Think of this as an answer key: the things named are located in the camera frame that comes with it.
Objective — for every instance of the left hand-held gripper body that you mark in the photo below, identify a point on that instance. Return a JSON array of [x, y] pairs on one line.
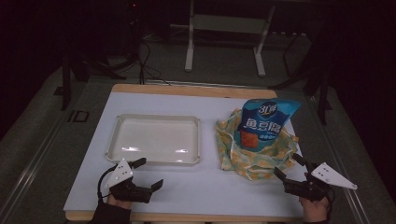
[[129, 189]]

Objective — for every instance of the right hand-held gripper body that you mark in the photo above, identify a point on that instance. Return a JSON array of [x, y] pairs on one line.
[[314, 186]]

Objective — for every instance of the green yellow floral cloth bag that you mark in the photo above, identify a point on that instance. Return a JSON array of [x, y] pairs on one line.
[[249, 161]]

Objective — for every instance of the blue snack bag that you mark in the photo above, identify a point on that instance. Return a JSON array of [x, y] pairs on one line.
[[264, 124]]

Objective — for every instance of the person's left hand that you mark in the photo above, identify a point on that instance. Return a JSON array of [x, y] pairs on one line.
[[118, 202]]

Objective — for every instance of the person's right hand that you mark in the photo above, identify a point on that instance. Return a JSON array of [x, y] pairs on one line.
[[314, 208]]

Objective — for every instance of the white plastic tray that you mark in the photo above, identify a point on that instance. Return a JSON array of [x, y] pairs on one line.
[[155, 140]]

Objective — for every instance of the white table mat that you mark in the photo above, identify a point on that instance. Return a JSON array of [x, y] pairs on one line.
[[193, 186]]

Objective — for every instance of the black metal stand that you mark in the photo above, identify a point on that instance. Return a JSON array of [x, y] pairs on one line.
[[322, 93], [66, 81]]

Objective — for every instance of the black device with red light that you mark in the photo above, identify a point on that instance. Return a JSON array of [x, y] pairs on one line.
[[132, 28]]

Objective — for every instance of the white metal stand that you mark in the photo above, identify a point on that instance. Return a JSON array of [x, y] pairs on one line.
[[229, 24]]

